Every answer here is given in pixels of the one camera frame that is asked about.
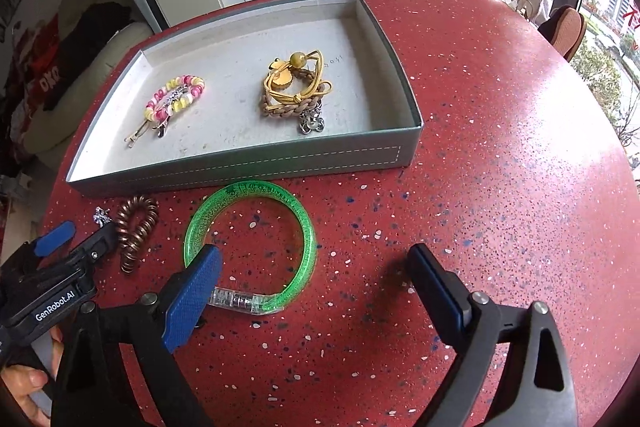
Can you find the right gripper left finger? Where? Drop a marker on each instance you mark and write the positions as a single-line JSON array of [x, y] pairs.
[[93, 388]]

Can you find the gold hair clip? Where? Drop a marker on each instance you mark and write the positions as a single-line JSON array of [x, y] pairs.
[[136, 135]]

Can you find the silver chain charm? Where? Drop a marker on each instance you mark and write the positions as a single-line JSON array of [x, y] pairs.
[[311, 120]]

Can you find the silver rhinestone hair clip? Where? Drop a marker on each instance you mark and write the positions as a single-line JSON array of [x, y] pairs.
[[171, 104]]

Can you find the grey jewelry tray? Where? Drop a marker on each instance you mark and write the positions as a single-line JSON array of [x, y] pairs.
[[371, 116]]

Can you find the left hand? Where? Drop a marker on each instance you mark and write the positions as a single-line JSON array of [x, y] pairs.
[[22, 381]]

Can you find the small silver charm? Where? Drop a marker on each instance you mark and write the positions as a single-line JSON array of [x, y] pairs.
[[101, 217]]

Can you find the red printed cushion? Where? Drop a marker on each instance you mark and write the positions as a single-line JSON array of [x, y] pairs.
[[33, 73]]

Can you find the green glitter bangle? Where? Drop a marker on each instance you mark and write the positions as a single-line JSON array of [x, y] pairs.
[[260, 277]]

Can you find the black clothing on sofa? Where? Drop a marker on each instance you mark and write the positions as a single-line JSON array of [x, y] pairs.
[[96, 26]]

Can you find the cream sofa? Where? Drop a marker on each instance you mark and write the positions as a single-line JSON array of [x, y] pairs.
[[49, 133]]

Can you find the brown chair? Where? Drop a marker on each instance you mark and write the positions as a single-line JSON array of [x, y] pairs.
[[564, 30]]

